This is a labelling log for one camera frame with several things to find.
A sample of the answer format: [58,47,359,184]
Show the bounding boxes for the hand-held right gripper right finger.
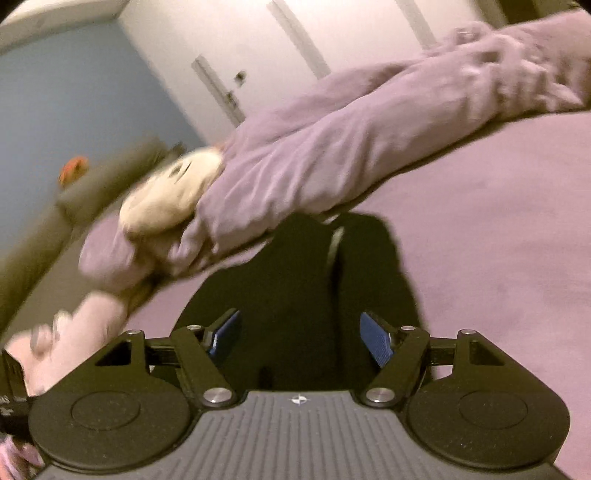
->
[359,311,508,411]

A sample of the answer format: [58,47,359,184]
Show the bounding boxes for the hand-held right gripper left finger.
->
[95,308,243,411]

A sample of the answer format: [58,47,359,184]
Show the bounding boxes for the black knit sweater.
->
[173,211,424,395]

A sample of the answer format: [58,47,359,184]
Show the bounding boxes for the person's left forearm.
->
[0,436,45,480]

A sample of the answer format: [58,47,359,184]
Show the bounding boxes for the cream plush pillow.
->
[119,148,226,237]

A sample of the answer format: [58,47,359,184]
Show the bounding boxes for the olive headboard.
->
[0,137,186,330]

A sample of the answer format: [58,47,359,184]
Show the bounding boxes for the bed with purple sheet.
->
[0,111,591,480]

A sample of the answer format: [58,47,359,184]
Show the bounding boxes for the purple duvet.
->
[78,9,591,295]

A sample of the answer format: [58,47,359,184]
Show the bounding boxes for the orange object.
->
[58,156,89,186]

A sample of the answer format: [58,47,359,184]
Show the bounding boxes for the white wardrobe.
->
[117,0,509,151]

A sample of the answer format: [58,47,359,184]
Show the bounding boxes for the dark door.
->
[500,0,572,23]

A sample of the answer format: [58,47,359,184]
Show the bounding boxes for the row of black wardrobe handles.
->
[191,0,437,126]

